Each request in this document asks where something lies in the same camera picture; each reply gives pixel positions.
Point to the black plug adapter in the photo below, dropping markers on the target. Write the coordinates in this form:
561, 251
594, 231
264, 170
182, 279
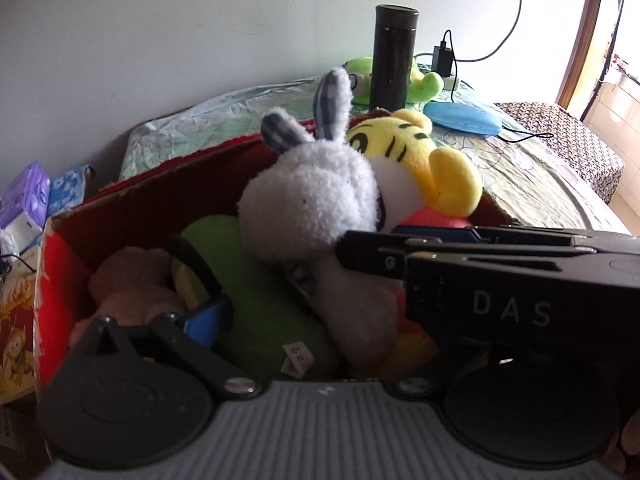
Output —
442, 60

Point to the cartoon printed carton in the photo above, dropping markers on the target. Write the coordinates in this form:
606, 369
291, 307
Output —
18, 368

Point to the red cardboard box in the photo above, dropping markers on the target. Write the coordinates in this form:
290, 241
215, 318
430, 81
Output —
147, 211

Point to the brown patterned covered stool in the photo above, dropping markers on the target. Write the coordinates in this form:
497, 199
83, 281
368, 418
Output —
600, 166

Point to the blue patterned tissue pack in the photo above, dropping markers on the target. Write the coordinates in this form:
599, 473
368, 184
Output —
70, 189

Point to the black cylindrical flask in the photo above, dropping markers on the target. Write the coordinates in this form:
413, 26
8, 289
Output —
394, 35

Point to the cartoon print bed sheet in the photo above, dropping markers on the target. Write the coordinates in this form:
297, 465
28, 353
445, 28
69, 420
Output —
525, 178

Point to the wooden door frame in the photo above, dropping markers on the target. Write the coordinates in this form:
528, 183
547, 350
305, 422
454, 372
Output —
578, 57

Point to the white plush rabbit plaid ears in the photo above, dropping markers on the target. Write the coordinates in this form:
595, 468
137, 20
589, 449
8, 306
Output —
318, 190

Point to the pink plush bear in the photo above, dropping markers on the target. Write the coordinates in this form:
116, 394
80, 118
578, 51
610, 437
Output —
131, 287

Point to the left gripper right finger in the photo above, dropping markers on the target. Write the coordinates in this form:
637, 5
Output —
414, 385

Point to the yellow tiger plush toy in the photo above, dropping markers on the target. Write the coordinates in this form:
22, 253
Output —
419, 183

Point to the purple tissue pack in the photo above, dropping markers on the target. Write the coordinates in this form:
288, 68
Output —
27, 194

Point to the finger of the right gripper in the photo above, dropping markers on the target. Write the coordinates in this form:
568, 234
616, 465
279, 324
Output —
385, 254
506, 235

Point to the blue oval case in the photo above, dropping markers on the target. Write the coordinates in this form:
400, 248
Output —
467, 118

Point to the green frog plush toy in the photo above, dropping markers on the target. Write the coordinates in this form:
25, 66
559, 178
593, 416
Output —
421, 87

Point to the green plush doll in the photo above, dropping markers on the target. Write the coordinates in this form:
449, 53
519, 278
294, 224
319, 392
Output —
267, 328

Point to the white power strip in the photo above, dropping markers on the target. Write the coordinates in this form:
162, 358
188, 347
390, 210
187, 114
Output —
451, 83

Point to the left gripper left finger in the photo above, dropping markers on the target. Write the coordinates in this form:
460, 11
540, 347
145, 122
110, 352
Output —
186, 340

